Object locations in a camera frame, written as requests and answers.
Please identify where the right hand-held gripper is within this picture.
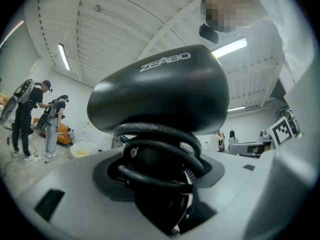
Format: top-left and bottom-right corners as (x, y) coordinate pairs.
(228, 108), (302, 158)

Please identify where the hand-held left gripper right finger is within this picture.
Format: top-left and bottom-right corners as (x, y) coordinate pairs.
(197, 155), (226, 188)

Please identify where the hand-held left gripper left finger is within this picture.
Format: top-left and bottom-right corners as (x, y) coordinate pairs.
(92, 153), (137, 202)

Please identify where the ceiling tube light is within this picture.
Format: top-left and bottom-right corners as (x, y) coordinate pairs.
(227, 105), (247, 113)
(57, 43), (72, 72)
(211, 37), (249, 60)
(0, 20), (25, 49)

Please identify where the orange sofa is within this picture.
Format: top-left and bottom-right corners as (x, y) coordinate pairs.
(32, 117), (75, 145)

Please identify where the person's white shirt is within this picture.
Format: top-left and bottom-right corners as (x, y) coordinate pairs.
(236, 0), (320, 240)

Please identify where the backpack recording rig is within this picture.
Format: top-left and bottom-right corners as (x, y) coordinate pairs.
(36, 96), (62, 135)
(1, 78), (35, 130)

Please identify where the black head-worn camera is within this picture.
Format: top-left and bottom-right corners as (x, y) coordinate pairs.
(198, 23), (220, 45)

